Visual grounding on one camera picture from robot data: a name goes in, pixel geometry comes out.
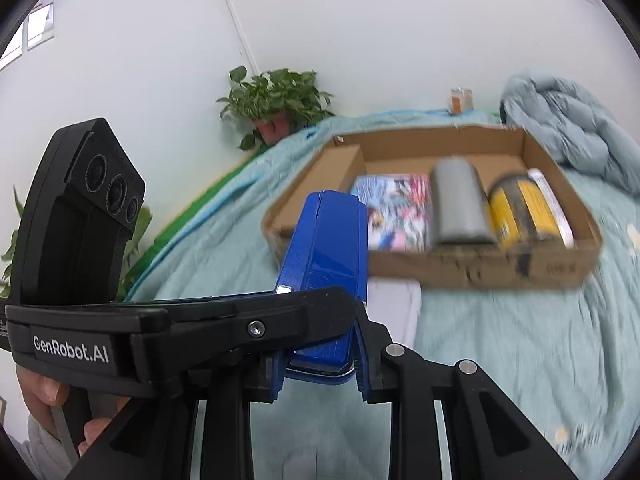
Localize green mat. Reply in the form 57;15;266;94
117;152;261;301

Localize white wall conduit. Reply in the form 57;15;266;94
210;0;257;78

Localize light blue bed sheet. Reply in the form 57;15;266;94
127;107;640;480

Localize person's left forearm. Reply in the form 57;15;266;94
7;412;76;480

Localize colourful board game box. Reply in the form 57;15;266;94
350;174;433;252

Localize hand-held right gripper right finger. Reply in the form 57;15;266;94
352;317;578;480

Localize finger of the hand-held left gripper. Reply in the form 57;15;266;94
129;286;370;397

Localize person's left hand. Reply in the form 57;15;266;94
15;364;132;458

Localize window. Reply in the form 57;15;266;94
0;2;55;72

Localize brown cardboard box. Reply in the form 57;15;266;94
262;125;603;291

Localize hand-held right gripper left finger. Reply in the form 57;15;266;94
65;347;286;480

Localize grey rounded case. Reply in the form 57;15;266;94
430;157;497;247

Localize leafy green plant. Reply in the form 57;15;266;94
0;185;153;303

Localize white flat box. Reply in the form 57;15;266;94
367;280;422;353

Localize orange jar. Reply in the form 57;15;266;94
450;87;473;115

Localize potted green plant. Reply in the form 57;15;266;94
217;66;336;151

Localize blue stapler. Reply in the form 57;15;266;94
274;190;371;387

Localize light blue folded quilt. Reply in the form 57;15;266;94
500;65;640;196

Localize yellow canister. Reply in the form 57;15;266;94
489;172;563;251

